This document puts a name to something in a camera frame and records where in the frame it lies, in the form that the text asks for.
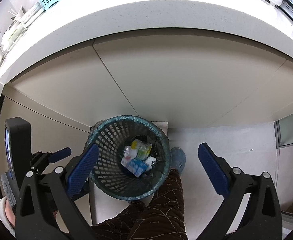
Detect blue white milk carton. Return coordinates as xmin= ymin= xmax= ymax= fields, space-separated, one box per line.
xmin=120 ymin=153 xmax=148 ymax=178

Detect white tissue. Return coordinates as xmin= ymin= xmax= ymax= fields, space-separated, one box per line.
xmin=144 ymin=156 xmax=157 ymax=166

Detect yellow silver wrapper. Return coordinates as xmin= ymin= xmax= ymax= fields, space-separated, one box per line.
xmin=131 ymin=139 xmax=152 ymax=161

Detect teal lined mesh trash bin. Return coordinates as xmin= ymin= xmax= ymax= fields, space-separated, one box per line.
xmin=85 ymin=115 xmax=171 ymax=200

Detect person's left hand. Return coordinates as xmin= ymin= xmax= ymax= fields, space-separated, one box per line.
xmin=0 ymin=197 xmax=16 ymax=237

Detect blue shoe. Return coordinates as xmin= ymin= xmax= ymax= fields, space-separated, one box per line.
xmin=171 ymin=147 xmax=186 ymax=175

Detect brown patterned trouser leg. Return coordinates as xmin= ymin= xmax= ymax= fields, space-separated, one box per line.
xmin=91 ymin=168 xmax=188 ymax=239

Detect beige cabinet door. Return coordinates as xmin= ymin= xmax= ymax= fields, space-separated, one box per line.
xmin=0 ymin=28 xmax=293 ymax=225

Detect white dish rack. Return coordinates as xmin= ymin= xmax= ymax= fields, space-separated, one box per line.
xmin=0 ymin=7 xmax=26 ymax=66

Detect stack of white plates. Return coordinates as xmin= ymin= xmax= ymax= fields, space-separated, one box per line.
xmin=14 ymin=2 xmax=45 ymax=29

